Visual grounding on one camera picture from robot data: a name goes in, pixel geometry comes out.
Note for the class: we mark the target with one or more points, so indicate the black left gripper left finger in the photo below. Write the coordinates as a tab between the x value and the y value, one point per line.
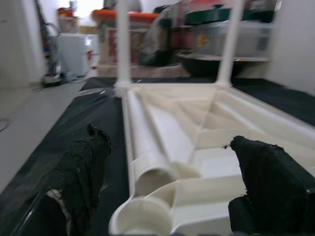
78	167

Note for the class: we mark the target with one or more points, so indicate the white appliance cabinet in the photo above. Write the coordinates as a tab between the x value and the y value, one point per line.
73	54

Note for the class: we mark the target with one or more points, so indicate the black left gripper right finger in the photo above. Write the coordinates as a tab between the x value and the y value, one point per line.
270	177

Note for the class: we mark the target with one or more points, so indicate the red carton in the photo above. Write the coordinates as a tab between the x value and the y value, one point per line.
67	20

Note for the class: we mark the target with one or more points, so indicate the black wok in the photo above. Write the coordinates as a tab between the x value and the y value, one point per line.
204	67

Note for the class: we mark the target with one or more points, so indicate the upright vacuum cleaner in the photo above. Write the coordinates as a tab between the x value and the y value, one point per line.
50	61

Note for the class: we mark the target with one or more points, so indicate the black bag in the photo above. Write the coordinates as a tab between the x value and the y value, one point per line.
160	41

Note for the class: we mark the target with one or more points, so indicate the clear plastic container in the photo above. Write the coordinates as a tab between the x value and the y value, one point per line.
204	39

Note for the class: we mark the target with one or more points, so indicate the storage box with red poster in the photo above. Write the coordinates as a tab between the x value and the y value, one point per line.
137	37

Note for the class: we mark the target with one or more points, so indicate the green pot lid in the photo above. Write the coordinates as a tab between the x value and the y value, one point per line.
209	14

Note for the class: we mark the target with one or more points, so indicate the white plastic children table top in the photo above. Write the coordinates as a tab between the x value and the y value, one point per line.
216	172

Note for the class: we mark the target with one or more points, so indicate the black tablecloth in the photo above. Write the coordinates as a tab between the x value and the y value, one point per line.
73	118

